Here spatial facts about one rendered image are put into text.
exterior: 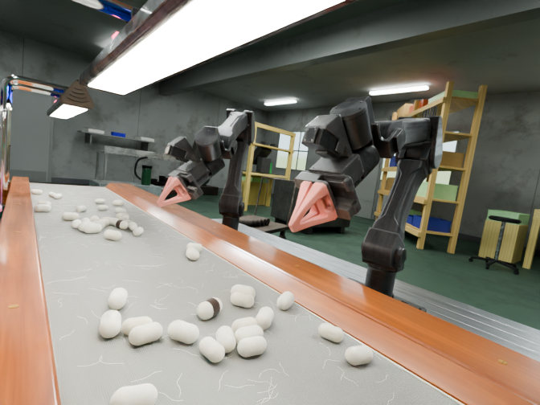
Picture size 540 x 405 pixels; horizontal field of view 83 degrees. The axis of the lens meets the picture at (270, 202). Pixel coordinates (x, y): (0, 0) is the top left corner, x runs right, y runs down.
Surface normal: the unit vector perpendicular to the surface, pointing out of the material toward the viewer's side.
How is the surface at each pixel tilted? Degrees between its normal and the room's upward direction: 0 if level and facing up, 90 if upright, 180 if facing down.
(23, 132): 90
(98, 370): 0
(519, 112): 90
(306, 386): 0
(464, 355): 0
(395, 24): 90
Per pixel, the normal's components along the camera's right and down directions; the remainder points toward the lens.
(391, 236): -0.52, -0.50
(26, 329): 0.13, -0.99
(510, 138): -0.73, -0.02
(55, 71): 0.67, 0.17
